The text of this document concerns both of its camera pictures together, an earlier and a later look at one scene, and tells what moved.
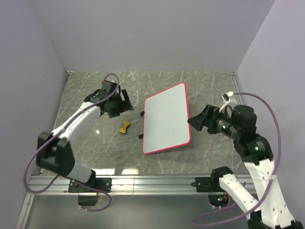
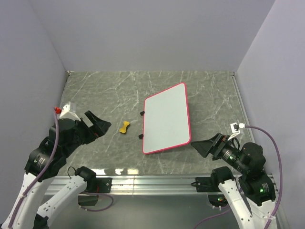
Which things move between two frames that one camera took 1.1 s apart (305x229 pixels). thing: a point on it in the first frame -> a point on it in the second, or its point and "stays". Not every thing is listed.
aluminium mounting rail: x=144 y=185 stays
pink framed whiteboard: x=165 y=120 stays
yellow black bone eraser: x=126 y=125 stays
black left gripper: x=125 y=105 -> x=99 y=128
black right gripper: x=209 y=116 -> x=217 y=142
